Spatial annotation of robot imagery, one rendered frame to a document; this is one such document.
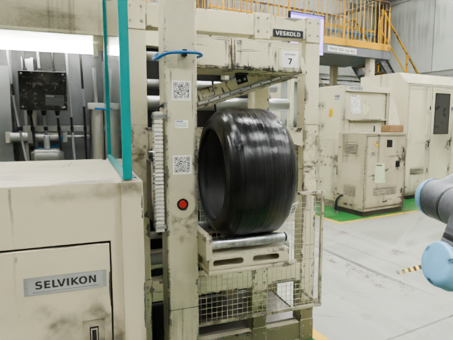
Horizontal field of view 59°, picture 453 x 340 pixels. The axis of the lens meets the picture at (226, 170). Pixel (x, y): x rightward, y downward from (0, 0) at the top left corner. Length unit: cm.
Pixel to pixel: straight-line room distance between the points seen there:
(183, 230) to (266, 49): 96
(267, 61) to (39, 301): 152
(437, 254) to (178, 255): 104
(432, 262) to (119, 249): 63
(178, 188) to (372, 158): 491
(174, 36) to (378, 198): 526
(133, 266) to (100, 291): 8
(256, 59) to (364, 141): 432
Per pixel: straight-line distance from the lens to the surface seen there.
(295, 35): 247
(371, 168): 628
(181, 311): 175
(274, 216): 159
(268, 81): 215
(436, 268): 92
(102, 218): 83
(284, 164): 153
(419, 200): 105
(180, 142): 158
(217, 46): 193
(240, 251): 165
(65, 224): 83
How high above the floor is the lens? 138
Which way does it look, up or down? 7 degrees down
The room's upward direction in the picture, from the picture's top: straight up
